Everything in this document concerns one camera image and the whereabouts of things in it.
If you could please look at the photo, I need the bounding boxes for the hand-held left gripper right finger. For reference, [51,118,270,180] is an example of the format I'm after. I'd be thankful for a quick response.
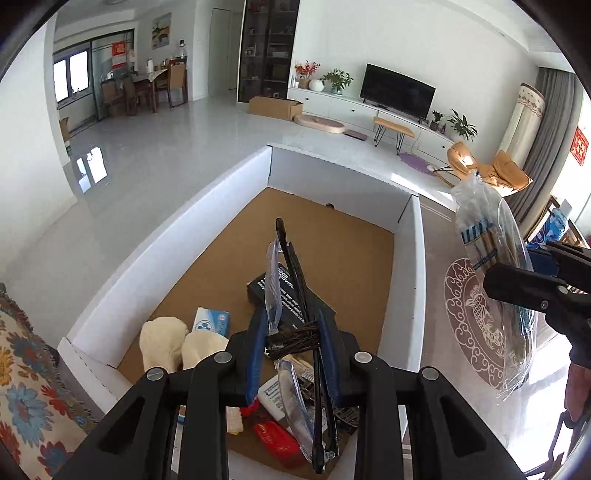
[318,308,527,480]

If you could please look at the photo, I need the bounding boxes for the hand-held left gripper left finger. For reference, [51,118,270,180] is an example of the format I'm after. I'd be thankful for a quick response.
[53,307,271,480]

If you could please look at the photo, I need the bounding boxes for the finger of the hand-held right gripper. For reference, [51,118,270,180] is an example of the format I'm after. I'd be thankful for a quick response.
[482,265,591,319]
[526,242,591,294]

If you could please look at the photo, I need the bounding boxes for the white tube with string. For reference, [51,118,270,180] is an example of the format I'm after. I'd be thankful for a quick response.
[257,374,296,418]

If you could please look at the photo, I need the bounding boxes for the cream knit glove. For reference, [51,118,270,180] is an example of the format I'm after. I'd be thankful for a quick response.
[139,316,189,374]
[181,330,230,370]

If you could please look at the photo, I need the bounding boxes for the blue white ointment box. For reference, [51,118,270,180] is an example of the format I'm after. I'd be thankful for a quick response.
[191,307,232,337]

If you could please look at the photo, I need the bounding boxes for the black carton box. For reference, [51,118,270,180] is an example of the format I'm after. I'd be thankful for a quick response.
[246,263,338,333]

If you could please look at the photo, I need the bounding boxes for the clear bag of sticks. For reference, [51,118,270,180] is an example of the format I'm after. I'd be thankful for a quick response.
[450,170,536,403]

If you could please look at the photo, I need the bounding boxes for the red snack packet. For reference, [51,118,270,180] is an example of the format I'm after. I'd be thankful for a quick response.
[252,399,308,457]

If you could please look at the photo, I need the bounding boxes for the white cardboard box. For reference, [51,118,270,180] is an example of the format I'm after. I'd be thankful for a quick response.
[58,144,428,480]

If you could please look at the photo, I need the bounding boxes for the orange lounge chair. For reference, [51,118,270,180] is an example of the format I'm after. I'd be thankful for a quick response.
[445,141,533,197]

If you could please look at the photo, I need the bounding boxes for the grey curtain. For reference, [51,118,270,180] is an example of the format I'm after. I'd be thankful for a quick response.
[503,67,580,227]

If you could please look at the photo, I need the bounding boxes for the covered standing air conditioner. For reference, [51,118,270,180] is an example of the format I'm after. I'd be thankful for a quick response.
[496,83,546,164]

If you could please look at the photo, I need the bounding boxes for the purple floor mat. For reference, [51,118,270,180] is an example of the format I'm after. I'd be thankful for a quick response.
[398,151,437,176]

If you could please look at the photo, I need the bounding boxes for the large leafy potted plant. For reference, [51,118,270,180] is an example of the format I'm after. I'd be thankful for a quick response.
[445,110,478,141]

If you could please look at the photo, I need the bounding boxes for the wooden bench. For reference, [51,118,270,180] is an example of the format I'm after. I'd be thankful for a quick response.
[373,116,415,155]

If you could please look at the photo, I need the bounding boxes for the floral blanket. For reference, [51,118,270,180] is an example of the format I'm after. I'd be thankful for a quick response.
[0,282,100,480]

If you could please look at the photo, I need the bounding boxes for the black television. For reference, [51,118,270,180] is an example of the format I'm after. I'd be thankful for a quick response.
[360,64,436,121]

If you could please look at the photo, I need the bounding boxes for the beige round pet bed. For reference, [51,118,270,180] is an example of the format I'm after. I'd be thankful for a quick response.
[294,114,346,136]

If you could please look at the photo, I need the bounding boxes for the brown cardboard box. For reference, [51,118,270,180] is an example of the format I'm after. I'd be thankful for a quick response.
[248,95,304,121]

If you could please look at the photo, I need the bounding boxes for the white television console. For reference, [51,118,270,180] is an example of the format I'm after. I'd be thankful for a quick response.
[288,85,455,151]

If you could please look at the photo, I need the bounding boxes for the bushy green potted plant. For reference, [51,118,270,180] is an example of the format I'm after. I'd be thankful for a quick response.
[321,68,355,95]

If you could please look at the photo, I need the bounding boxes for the red flower vase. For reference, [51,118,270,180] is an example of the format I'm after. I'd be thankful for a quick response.
[294,60,320,89]

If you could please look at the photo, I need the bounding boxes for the wooden dining chair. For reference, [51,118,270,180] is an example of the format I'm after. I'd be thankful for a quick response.
[154,62,190,104]

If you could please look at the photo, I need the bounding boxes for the wooden dining table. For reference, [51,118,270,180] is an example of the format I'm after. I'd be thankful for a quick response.
[122,69,169,114]

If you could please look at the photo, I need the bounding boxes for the dark display cabinet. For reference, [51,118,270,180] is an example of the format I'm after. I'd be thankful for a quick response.
[237,0,301,104]

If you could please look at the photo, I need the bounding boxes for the white door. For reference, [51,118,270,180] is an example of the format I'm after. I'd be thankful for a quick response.
[210,7,243,99]

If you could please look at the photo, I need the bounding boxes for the red wall hanging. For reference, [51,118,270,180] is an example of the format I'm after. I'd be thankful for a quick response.
[570,127,591,164]

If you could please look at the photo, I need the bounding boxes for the framed wall painting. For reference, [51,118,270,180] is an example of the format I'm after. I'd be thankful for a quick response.
[151,13,172,50]

